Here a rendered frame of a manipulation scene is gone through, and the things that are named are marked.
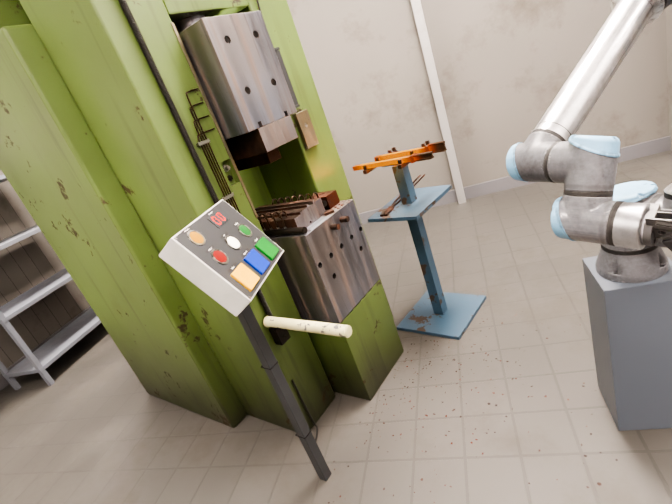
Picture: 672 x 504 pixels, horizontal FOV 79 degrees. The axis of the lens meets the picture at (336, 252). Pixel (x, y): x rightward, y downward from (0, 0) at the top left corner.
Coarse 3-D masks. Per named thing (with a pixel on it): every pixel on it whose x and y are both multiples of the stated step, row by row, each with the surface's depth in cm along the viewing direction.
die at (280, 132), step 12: (288, 120) 171; (252, 132) 161; (264, 132) 161; (276, 132) 165; (288, 132) 171; (228, 144) 172; (240, 144) 168; (252, 144) 164; (264, 144) 160; (276, 144) 165; (240, 156) 171
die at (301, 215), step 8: (304, 200) 190; (312, 200) 182; (320, 200) 185; (256, 208) 205; (280, 208) 188; (288, 208) 185; (296, 208) 182; (304, 208) 178; (312, 208) 181; (320, 208) 185; (288, 216) 179; (296, 216) 174; (304, 216) 177; (312, 216) 181; (320, 216) 185; (264, 224) 185; (272, 224) 182; (280, 224) 179; (288, 224) 176; (296, 224) 173; (304, 224) 177
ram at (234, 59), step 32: (192, 32) 146; (224, 32) 147; (256, 32) 159; (192, 64) 153; (224, 64) 147; (256, 64) 158; (224, 96) 152; (256, 96) 158; (288, 96) 171; (224, 128) 161; (256, 128) 158
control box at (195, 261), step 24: (216, 216) 132; (240, 216) 142; (192, 240) 117; (216, 240) 124; (240, 240) 133; (192, 264) 114; (216, 264) 117; (216, 288) 117; (240, 288) 117; (240, 312) 119
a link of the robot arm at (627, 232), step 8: (624, 208) 79; (632, 208) 78; (640, 208) 77; (648, 208) 78; (616, 216) 79; (624, 216) 78; (632, 216) 77; (640, 216) 76; (616, 224) 79; (624, 224) 78; (632, 224) 77; (640, 224) 76; (616, 232) 79; (624, 232) 78; (632, 232) 77; (640, 232) 77; (616, 240) 80; (624, 240) 79; (632, 240) 78; (640, 240) 78; (632, 248) 80; (640, 248) 79
